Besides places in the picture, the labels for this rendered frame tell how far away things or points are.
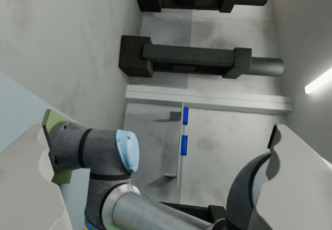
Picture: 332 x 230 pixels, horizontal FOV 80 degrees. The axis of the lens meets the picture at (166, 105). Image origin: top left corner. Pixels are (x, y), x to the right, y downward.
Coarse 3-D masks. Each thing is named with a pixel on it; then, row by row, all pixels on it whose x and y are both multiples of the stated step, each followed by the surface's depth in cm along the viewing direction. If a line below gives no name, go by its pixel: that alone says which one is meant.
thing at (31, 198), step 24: (24, 144) 9; (48, 144) 11; (0, 168) 8; (24, 168) 8; (48, 168) 9; (0, 192) 7; (24, 192) 7; (48, 192) 7; (0, 216) 6; (24, 216) 6; (48, 216) 6
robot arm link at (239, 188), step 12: (264, 156) 23; (252, 168) 23; (264, 168) 21; (240, 180) 26; (252, 180) 22; (264, 180) 21; (240, 192) 25; (252, 192) 21; (228, 204) 28; (240, 204) 25; (252, 204) 21; (228, 216) 27; (240, 216) 25; (240, 228) 25
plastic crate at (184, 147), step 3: (183, 135) 358; (183, 138) 356; (186, 138) 355; (183, 141) 354; (186, 141) 353; (183, 144) 352; (186, 144) 351; (183, 147) 350; (186, 147) 349; (183, 150) 348; (186, 150) 347; (180, 153) 349; (183, 153) 346; (186, 153) 345
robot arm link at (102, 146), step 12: (96, 132) 56; (108, 132) 56; (120, 132) 57; (84, 144) 54; (96, 144) 54; (108, 144) 53; (120, 144) 53; (132, 144) 55; (84, 156) 53; (96, 156) 53; (108, 156) 52; (120, 156) 52; (132, 156) 54; (96, 168) 53; (108, 168) 52; (120, 168) 53; (132, 168) 54; (108, 180) 52; (120, 180) 53
